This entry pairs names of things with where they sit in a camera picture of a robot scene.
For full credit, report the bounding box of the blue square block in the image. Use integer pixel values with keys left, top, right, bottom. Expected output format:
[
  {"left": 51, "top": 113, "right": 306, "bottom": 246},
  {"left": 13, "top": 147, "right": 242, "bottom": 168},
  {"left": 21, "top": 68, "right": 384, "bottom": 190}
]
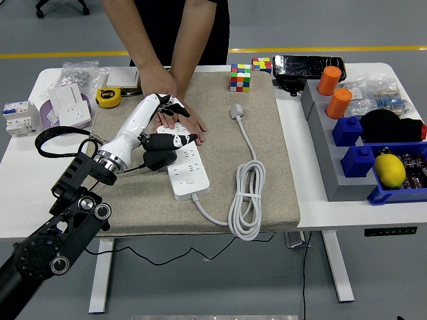
[
  {"left": 340, "top": 145, "right": 376, "bottom": 178},
  {"left": 332, "top": 115, "right": 364, "bottom": 147}
]

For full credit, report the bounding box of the grey-brown mat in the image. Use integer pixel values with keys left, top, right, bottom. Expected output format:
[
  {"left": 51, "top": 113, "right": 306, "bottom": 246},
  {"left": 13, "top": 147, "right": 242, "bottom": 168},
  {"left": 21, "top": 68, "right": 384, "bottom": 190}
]
[{"left": 68, "top": 70, "right": 301, "bottom": 238}]

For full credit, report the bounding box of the small colourful puzzle cube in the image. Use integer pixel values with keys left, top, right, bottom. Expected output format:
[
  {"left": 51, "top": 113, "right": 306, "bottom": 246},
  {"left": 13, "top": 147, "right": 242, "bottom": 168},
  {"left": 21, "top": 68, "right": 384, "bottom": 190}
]
[{"left": 251, "top": 57, "right": 272, "bottom": 74}]

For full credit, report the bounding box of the black office chair base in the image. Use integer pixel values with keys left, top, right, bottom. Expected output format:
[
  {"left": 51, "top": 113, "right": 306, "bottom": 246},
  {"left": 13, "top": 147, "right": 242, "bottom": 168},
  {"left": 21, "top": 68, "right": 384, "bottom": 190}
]
[{"left": 35, "top": 0, "right": 90, "bottom": 19}]

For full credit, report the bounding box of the black hanging cable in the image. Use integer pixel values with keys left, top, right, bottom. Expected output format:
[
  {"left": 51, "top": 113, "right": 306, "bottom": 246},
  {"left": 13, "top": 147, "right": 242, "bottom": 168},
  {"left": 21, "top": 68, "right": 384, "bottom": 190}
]
[{"left": 301, "top": 231, "right": 314, "bottom": 320}]

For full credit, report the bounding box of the white socket back panel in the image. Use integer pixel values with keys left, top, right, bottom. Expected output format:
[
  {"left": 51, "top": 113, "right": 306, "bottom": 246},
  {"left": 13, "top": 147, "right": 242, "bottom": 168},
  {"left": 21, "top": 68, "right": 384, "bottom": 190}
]
[{"left": 48, "top": 83, "right": 84, "bottom": 116}]

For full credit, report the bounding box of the yellow tape measure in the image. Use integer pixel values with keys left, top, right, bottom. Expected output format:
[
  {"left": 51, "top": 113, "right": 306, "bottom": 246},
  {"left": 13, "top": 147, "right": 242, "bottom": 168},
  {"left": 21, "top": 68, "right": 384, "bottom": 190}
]
[{"left": 95, "top": 87, "right": 123, "bottom": 109}]

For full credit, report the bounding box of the plastic bag of metal parts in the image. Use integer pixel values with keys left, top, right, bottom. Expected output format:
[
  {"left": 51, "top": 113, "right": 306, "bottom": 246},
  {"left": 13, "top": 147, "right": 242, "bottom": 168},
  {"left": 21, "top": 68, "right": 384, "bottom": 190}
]
[{"left": 59, "top": 60, "right": 111, "bottom": 96}]

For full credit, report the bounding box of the white wall socket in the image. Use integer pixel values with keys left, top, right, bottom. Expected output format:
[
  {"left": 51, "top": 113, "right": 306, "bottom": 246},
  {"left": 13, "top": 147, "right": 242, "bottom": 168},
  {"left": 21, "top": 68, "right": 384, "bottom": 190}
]
[{"left": 58, "top": 101, "right": 93, "bottom": 127}]

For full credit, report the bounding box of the white power strip cord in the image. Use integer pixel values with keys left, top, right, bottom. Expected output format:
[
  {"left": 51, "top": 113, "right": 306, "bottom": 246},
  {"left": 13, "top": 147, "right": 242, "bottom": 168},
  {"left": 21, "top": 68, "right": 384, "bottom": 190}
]
[{"left": 191, "top": 103, "right": 267, "bottom": 241}]

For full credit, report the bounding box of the white table leg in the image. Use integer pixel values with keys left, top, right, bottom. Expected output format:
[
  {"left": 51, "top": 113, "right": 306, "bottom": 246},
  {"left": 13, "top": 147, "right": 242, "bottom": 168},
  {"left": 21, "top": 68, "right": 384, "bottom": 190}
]
[
  {"left": 322, "top": 229, "right": 354, "bottom": 303},
  {"left": 88, "top": 237, "right": 115, "bottom": 315}
]

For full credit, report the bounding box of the white circuit breaker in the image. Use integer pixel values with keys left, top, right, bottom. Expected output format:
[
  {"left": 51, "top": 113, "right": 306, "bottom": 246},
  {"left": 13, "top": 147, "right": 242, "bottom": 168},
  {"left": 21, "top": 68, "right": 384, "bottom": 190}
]
[{"left": 2, "top": 100, "right": 40, "bottom": 137}]

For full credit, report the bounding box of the white power strip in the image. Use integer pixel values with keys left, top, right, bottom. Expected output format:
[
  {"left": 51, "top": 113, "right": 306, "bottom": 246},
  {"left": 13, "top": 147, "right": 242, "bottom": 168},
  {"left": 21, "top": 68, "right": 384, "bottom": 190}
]
[{"left": 155, "top": 122, "right": 211, "bottom": 202}]

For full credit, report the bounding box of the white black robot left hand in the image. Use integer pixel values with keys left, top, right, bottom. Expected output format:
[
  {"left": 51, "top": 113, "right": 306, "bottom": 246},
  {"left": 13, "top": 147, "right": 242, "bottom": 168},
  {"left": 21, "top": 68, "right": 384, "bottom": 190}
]
[{"left": 98, "top": 93, "right": 200, "bottom": 167}]

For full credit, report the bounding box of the plastic bag of clips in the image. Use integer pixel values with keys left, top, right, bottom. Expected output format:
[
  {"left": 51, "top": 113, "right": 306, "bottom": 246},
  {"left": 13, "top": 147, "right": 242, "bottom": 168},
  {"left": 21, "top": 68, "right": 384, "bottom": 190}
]
[{"left": 372, "top": 75, "right": 416, "bottom": 119}]

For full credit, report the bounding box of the person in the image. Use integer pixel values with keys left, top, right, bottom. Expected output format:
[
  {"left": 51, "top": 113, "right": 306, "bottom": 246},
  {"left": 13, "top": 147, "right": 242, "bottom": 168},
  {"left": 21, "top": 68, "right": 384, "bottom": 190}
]
[{"left": 129, "top": 0, "right": 231, "bottom": 67}]

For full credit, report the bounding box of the white flat switch plate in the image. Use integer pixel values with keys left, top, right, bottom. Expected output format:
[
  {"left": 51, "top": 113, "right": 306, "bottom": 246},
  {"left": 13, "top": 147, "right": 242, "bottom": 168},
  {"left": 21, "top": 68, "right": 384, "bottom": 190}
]
[{"left": 105, "top": 67, "right": 140, "bottom": 89}]

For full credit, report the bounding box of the large colourful puzzle cube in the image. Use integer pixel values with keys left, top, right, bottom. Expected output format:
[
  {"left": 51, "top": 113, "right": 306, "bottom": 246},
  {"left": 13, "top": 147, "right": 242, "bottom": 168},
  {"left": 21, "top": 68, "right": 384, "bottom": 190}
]
[{"left": 229, "top": 63, "right": 252, "bottom": 93}]

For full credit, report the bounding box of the orange cylinder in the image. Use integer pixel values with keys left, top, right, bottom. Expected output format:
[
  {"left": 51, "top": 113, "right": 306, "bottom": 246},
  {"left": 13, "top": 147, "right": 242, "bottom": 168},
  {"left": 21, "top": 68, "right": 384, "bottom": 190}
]
[
  {"left": 316, "top": 65, "right": 342, "bottom": 96},
  {"left": 326, "top": 88, "right": 353, "bottom": 120}
]

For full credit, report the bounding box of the yellow lemon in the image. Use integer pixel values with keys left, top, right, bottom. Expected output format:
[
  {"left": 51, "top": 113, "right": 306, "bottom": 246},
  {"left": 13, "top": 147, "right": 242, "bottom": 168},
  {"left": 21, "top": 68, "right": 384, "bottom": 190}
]
[{"left": 373, "top": 154, "right": 407, "bottom": 189}]

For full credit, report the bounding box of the black table control panel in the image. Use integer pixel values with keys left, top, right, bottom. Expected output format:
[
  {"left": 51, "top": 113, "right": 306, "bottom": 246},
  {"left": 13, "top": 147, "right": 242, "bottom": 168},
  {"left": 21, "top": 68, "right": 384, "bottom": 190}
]
[{"left": 363, "top": 226, "right": 418, "bottom": 237}]

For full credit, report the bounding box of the black plug cord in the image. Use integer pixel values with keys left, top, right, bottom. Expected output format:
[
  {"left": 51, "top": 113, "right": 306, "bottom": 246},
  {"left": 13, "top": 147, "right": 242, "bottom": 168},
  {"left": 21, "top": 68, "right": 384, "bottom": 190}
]
[{"left": 85, "top": 163, "right": 275, "bottom": 267}]

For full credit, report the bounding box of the black glossy phone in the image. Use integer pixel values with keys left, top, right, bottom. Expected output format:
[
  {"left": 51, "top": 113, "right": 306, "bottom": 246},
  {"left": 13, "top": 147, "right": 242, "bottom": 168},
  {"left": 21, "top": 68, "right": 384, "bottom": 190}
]
[{"left": 272, "top": 55, "right": 347, "bottom": 81}]

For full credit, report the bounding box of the person's right hand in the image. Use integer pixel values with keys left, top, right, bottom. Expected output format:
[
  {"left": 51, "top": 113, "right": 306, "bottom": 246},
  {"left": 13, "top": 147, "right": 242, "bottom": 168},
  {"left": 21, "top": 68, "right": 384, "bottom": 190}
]
[{"left": 139, "top": 66, "right": 181, "bottom": 131}]

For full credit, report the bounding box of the person's left hand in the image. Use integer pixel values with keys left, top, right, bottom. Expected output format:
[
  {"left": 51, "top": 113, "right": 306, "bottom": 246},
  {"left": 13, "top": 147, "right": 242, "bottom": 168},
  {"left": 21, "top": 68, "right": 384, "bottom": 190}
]
[{"left": 176, "top": 99, "right": 207, "bottom": 147}]

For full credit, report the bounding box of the purple plate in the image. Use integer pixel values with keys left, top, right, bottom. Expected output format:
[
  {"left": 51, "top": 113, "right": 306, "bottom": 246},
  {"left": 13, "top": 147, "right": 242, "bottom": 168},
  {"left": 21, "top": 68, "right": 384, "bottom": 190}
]
[{"left": 39, "top": 93, "right": 93, "bottom": 130}]

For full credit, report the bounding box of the grey stepped block base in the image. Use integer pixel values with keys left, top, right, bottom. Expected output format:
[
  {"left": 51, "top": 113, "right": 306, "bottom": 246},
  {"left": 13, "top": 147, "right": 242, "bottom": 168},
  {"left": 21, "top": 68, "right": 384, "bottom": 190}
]
[{"left": 300, "top": 79, "right": 380, "bottom": 203}]

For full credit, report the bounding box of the blue plastic bin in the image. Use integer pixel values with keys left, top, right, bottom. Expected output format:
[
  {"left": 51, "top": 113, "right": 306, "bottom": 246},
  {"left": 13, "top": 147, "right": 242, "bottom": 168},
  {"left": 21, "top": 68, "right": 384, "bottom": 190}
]
[{"left": 366, "top": 141, "right": 427, "bottom": 206}]

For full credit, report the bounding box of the black plug adapter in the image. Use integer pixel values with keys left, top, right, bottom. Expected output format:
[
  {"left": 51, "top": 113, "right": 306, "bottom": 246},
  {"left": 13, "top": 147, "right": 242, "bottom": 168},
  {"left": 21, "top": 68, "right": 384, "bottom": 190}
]
[{"left": 142, "top": 149, "right": 177, "bottom": 172}]

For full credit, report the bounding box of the clear bag of small parts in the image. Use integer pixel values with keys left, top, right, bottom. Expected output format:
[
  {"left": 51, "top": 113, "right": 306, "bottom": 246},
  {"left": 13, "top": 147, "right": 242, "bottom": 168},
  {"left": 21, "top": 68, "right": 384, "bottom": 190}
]
[{"left": 340, "top": 79, "right": 378, "bottom": 117}]

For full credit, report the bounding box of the black cloth with red patch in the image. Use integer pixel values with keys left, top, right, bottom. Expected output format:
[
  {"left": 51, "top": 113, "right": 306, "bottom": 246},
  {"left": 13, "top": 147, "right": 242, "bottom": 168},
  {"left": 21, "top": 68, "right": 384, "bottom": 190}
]
[{"left": 359, "top": 109, "right": 427, "bottom": 144}]

